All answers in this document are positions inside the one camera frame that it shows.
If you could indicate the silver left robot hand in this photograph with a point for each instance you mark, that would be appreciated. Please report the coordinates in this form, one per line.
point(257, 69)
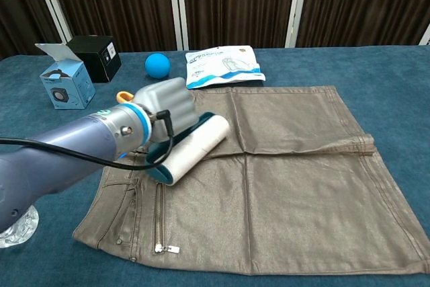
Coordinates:
point(168, 102)

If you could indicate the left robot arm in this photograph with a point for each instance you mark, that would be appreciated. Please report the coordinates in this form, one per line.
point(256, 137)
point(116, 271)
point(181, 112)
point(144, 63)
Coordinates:
point(67, 166)

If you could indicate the blue ball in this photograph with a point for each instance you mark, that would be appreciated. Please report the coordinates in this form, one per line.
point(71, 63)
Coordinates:
point(157, 66)

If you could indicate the white blue mask package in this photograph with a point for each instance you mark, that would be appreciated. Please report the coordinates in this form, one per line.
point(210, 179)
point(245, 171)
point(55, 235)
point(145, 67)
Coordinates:
point(218, 68)

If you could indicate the black cube box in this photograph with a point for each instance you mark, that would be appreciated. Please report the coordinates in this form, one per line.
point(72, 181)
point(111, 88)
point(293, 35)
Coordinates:
point(95, 62)

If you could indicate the light blue speaker box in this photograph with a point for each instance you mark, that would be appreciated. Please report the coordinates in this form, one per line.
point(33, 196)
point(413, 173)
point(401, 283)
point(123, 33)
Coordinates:
point(67, 85)

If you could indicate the dark brown pleated curtain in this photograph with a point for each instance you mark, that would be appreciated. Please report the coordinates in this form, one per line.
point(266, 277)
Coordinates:
point(16, 14)
point(117, 4)
point(363, 4)
point(235, 4)

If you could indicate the bronze metallic skirt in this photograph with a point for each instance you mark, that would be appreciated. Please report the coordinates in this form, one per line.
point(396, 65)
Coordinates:
point(285, 183)

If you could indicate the clear plastic bottle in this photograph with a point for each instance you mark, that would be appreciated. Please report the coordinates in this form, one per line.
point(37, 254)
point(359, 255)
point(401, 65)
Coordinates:
point(23, 233)

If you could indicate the blue velvet table cloth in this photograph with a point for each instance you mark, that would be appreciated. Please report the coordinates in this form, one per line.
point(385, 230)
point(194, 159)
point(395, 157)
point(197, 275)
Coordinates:
point(386, 82)

